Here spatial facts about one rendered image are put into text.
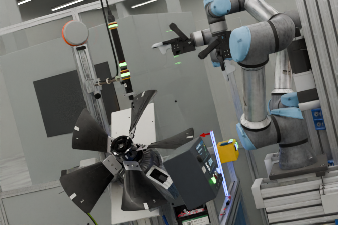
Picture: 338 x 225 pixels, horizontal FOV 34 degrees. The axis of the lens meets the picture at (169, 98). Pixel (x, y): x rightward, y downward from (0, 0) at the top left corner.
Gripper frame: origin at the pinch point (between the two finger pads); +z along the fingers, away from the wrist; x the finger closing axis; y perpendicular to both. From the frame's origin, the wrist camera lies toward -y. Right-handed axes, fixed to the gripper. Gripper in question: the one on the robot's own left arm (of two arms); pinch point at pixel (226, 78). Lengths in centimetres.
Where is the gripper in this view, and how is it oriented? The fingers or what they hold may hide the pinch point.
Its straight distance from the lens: 241.7
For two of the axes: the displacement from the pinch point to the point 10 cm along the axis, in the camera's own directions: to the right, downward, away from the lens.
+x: 2.0, -1.0, 9.8
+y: 9.5, -2.3, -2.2
